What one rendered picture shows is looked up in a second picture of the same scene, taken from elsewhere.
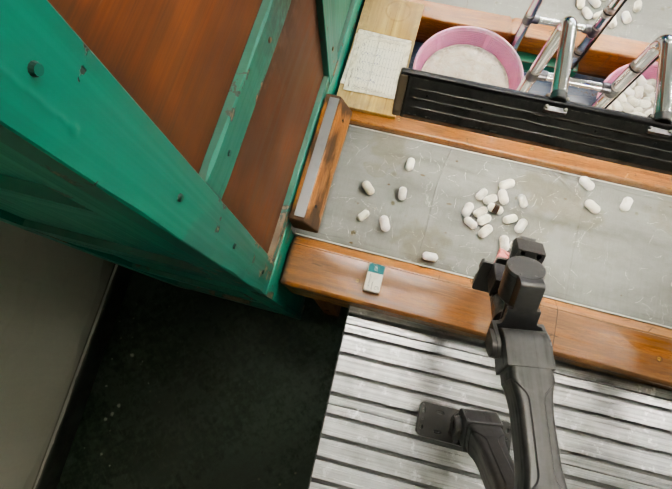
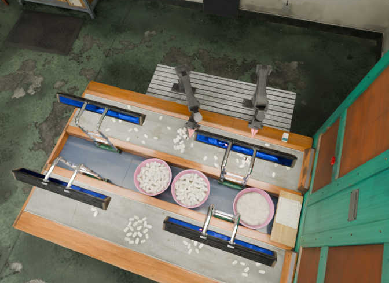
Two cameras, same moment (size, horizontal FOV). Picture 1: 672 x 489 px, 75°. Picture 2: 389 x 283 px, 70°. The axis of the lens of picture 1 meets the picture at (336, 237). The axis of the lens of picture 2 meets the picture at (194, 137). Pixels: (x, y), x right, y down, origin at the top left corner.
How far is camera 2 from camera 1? 1.46 m
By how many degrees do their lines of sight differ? 38
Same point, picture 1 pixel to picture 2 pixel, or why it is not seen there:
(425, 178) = (268, 170)
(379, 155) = (283, 179)
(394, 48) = (282, 219)
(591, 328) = (223, 123)
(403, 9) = (278, 237)
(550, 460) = (262, 78)
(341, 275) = (294, 139)
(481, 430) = not seen: hidden behind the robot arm
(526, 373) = (263, 94)
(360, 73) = (294, 208)
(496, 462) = not seen: hidden behind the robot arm
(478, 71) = (247, 212)
